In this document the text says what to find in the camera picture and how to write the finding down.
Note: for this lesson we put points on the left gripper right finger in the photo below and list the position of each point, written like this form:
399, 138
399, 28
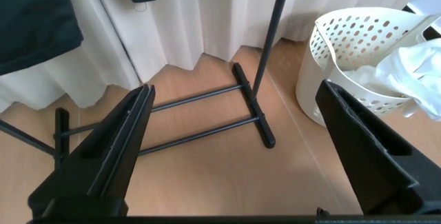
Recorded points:
389, 169

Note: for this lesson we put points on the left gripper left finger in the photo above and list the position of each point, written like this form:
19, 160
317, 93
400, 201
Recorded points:
103, 169

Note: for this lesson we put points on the black shorts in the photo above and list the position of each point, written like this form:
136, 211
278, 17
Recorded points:
34, 20

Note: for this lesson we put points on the beige curtain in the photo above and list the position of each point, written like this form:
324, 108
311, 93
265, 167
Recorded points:
172, 20

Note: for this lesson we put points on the black clothes rack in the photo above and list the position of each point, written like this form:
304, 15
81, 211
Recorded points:
272, 27

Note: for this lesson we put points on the white laundry basket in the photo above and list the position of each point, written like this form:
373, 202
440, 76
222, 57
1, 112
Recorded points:
310, 89

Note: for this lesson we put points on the white garment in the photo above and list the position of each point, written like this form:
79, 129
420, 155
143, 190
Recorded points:
413, 69

